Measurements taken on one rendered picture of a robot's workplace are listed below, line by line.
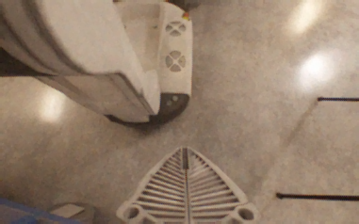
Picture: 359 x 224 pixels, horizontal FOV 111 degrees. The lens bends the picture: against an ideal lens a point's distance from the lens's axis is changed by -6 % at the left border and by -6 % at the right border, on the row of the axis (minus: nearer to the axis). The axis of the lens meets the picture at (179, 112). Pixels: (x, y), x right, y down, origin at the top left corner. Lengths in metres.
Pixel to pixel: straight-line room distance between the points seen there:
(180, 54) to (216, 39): 0.60
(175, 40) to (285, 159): 0.89
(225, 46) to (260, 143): 0.74
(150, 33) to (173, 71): 0.24
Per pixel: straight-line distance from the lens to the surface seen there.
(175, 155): 0.16
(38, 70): 0.24
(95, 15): 0.23
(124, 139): 0.89
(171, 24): 0.75
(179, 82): 0.67
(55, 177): 1.11
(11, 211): 0.83
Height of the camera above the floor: 0.82
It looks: 72 degrees down
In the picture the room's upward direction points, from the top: 2 degrees counter-clockwise
